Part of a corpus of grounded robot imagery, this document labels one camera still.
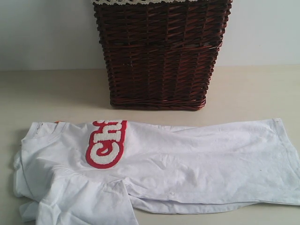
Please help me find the dark brown wicker basket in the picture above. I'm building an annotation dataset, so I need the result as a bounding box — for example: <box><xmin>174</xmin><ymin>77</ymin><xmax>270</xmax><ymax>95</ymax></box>
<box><xmin>92</xmin><ymin>0</ymin><xmax>232</xmax><ymax>111</ymax></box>

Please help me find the white t-shirt red logo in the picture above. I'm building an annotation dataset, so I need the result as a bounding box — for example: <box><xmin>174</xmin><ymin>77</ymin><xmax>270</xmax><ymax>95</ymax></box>
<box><xmin>14</xmin><ymin>119</ymin><xmax>300</xmax><ymax>225</ymax></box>

